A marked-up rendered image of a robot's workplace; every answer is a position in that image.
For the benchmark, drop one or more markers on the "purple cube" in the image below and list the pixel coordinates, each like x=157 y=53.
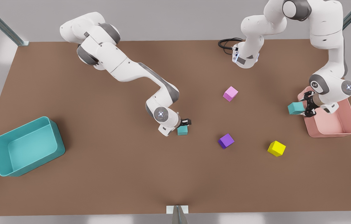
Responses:
x=226 y=141

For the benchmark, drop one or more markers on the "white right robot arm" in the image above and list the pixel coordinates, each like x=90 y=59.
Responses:
x=122 y=65

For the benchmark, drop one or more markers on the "teal plastic bin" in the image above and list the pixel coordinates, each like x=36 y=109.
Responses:
x=27 y=146

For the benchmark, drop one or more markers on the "large teal cube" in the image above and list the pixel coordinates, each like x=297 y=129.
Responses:
x=296 y=108

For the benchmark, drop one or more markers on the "yellow cube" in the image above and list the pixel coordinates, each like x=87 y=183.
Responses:
x=276 y=148

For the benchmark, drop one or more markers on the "pink cube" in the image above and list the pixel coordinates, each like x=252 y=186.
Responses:
x=230 y=93

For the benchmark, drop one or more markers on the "small teal cube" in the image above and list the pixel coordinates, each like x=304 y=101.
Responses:
x=182 y=130

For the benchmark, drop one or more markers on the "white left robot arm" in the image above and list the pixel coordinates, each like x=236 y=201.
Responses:
x=326 y=34

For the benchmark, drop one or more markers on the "pink plastic bin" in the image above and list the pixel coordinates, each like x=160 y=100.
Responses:
x=331 y=123

